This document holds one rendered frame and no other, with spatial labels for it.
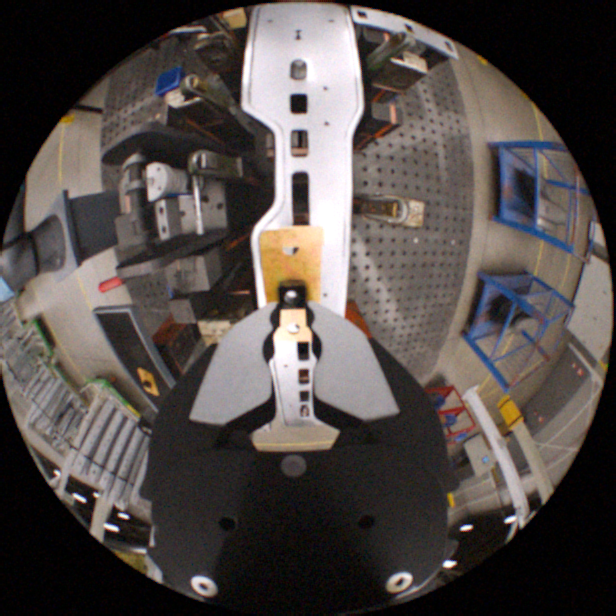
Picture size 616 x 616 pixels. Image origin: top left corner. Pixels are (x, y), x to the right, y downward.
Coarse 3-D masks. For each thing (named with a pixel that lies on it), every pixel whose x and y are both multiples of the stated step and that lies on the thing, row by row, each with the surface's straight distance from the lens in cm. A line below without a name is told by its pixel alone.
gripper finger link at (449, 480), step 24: (384, 360) 8; (408, 384) 8; (408, 408) 7; (432, 408) 7; (360, 432) 7; (384, 432) 6; (408, 432) 7; (432, 432) 7; (432, 456) 7; (456, 480) 7
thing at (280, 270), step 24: (264, 240) 12; (312, 240) 12; (264, 264) 13; (288, 264) 13; (312, 264) 13; (264, 288) 13; (288, 288) 12; (312, 288) 13; (288, 312) 14; (288, 336) 15
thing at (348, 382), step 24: (312, 312) 10; (312, 336) 9; (336, 336) 9; (360, 336) 9; (336, 360) 8; (360, 360) 8; (312, 384) 8; (336, 384) 7; (360, 384) 7; (384, 384) 7; (336, 408) 6; (360, 408) 6; (384, 408) 7
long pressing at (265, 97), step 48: (288, 48) 51; (336, 48) 52; (288, 96) 42; (336, 96) 43; (288, 144) 38; (336, 144) 39; (288, 192) 36; (336, 192) 37; (336, 240) 38; (336, 288) 41; (288, 384) 59
